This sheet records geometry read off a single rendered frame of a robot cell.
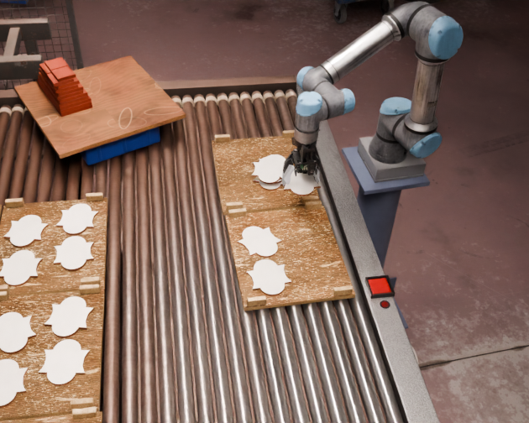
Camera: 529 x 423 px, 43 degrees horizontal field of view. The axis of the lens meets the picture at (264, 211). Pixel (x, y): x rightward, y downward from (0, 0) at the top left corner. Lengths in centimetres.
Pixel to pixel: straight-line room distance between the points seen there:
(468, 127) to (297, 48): 144
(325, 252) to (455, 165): 213
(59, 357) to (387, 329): 95
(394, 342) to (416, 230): 174
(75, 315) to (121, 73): 118
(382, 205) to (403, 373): 93
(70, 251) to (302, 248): 75
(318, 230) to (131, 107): 89
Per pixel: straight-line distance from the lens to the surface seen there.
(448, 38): 217
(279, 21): 551
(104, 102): 268
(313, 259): 217
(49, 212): 239
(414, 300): 337
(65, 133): 255
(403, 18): 224
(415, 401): 193
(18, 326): 206
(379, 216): 275
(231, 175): 245
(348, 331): 202
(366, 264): 221
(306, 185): 223
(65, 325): 203
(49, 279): 217
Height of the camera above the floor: 252
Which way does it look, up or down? 43 degrees down
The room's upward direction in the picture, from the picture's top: 3 degrees clockwise
